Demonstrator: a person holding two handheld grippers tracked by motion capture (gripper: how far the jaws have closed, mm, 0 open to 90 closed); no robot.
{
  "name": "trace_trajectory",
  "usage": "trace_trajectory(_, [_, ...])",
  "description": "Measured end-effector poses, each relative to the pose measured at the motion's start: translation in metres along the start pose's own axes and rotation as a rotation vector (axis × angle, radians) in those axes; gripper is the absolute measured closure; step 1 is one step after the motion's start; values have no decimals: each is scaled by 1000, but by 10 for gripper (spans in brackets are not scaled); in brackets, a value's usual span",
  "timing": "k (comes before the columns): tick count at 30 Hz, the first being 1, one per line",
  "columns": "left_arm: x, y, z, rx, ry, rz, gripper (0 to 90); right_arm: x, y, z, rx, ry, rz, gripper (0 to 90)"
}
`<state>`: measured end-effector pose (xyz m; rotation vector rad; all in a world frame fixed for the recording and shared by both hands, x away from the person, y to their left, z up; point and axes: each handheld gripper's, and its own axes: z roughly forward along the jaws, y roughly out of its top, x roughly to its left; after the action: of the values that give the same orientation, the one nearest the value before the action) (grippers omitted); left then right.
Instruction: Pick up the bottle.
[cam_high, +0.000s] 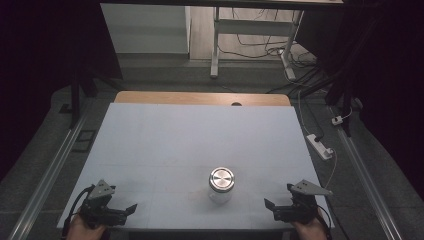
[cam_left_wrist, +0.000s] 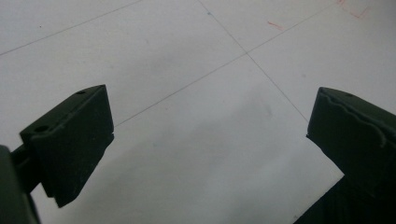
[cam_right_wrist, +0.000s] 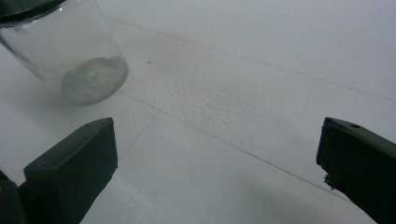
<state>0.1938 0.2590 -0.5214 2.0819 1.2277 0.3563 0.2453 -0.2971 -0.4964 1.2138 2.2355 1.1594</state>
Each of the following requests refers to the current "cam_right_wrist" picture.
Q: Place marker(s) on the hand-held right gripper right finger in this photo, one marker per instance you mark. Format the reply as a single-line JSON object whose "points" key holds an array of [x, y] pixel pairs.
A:
{"points": [[361, 165]]}

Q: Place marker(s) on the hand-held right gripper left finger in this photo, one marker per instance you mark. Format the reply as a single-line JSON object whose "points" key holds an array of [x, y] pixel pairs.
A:
{"points": [[71, 161]]}

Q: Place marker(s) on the clear glass jar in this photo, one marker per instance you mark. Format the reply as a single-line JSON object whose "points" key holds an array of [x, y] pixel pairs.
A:
{"points": [[71, 56]]}

